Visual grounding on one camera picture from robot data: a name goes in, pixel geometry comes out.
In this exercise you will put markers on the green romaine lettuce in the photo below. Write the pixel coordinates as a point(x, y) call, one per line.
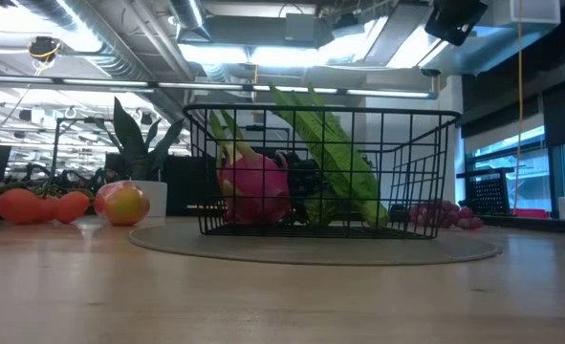
point(339, 157)

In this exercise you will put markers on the black grape bunch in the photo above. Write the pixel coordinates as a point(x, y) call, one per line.
point(303, 179)

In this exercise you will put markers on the pink dragon fruit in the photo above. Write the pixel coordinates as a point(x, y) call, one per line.
point(258, 186)

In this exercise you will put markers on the red yellow mango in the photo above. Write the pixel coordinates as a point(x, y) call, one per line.
point(124, 205)

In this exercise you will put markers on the orange tomatoes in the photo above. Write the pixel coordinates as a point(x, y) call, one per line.
point(19, 205)

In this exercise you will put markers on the white ceiling unit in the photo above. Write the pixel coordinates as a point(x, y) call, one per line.
point(535, 12)

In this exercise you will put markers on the dark ceiling box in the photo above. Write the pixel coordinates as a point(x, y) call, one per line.
point(301, 28)

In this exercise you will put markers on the black perforated panel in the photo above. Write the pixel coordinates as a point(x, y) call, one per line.
point(487, 196)

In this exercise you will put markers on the red grape bunch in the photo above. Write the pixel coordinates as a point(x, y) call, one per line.
point(463, 212)

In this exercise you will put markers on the red box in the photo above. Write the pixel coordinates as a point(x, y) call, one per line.
point(530, 213)

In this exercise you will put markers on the bright ceiling light panel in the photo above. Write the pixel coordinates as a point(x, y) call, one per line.
point(244, 55)

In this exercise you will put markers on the long LED light bar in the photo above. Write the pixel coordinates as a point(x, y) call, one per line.
point(205, 86)

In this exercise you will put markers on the round grey mat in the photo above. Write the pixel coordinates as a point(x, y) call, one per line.
point(310, 251)

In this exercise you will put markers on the green snake plant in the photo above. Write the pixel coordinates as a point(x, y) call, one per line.
point(134, 143)

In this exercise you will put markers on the white plant pot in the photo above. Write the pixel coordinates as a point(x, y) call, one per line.
point(158, 196)

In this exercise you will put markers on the black table edge rail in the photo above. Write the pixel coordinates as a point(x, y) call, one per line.
point(540, 224)

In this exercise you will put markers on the silver ceiling duct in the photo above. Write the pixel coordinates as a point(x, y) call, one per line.
point(119, 62)

